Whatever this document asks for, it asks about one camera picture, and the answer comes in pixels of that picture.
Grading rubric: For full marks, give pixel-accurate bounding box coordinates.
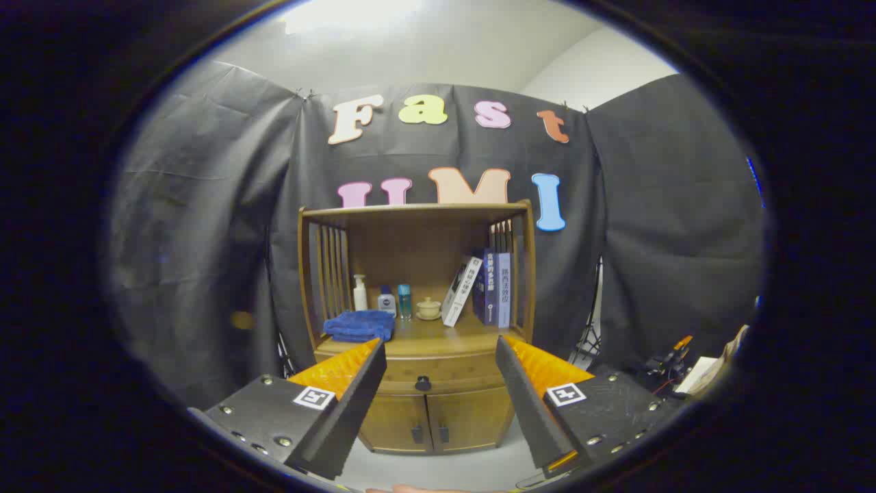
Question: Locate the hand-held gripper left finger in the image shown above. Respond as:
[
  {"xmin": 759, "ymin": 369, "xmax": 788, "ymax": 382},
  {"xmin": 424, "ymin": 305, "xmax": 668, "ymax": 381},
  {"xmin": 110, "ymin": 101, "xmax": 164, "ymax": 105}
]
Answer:
[{"xmin": 186, "ymin": 338, "xmax": 388, "ymax": 481}]

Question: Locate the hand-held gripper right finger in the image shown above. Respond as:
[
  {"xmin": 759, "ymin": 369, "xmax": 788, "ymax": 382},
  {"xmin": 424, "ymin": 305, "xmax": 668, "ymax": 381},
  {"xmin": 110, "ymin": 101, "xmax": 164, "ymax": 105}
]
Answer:
[{"xmin": 494, "ymin": 334, "xmax": 678, "ymax": 479}]

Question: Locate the wooden drawer with black knob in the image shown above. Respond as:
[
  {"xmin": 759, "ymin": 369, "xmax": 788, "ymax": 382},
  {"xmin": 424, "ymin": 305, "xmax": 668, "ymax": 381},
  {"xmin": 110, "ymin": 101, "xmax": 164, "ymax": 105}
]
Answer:
[{"xmin": 376, "ymin": 356, "xmax": 507, "ymax": 396}]

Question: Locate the wooden countertop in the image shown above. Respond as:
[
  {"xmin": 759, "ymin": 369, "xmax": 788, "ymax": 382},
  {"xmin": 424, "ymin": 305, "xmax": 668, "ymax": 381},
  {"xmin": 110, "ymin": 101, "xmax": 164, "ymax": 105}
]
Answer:
[{"xmin": 316, "ymin": 312, "xmax": 528, "ymax": 358}]

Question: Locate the wooden cabinet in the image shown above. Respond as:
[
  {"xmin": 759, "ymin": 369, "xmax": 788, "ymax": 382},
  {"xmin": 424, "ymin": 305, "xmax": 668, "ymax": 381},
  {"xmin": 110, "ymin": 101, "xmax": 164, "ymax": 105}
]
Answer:
[{"xmin": 297, "ymin": 199, "xmax": 537, "ymax": 455}]

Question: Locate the black light stand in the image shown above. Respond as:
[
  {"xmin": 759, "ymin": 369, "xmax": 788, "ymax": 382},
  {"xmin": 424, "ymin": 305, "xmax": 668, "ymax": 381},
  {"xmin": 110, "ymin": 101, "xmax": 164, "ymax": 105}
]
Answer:
[
  {"xmin": 568, "ymin": 257, "xmax": 604, "ymax": 370},
  {"xmin": 263, "ymin": 226, "xmax": 296, "ymax": 379}
]

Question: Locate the blue folded towel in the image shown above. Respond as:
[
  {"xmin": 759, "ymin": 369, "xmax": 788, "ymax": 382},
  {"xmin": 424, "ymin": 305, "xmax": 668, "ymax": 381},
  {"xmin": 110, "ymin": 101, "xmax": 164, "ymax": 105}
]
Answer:
[{"xmin": 323, "ymin": 309, "xmax": 396, "ymax": 343}]

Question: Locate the light blue book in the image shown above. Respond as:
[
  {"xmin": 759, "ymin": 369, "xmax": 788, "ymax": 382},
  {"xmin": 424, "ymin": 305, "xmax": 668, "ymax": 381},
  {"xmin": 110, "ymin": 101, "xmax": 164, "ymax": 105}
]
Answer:
[{"xmin": 496, "ymin": 252, "xmax": 513, "ymax": 329}]

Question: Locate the dark blue book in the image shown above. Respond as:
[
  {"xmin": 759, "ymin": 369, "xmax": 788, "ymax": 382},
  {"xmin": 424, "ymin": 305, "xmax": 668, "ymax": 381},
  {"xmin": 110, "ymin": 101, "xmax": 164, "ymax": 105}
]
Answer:
[{"xmin": 472, "ymin": 248, "xmax": 499, "ymax": 326}]

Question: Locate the white book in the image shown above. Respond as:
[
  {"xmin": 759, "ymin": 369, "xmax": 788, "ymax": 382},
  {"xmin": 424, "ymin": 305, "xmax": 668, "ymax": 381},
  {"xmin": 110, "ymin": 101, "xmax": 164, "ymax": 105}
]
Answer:
[{"xmin": 441, "ymin": 257, "xmax": 484, "ymax": 328}]

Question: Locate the black electronic device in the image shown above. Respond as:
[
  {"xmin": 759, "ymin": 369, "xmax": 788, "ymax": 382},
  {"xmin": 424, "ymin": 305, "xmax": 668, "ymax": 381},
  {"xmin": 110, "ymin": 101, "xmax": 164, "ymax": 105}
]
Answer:
[{"xmin": 636, "ymin": 334, "xmax": 695, "ymax": 398}]

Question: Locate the white paper sheet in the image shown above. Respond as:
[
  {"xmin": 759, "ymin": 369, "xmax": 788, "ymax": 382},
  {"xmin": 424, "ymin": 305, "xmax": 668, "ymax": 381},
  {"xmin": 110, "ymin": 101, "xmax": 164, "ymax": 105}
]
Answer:
[{"xmin": 674, "ymin": 355, "xmax": 719, "ymax": 396}]

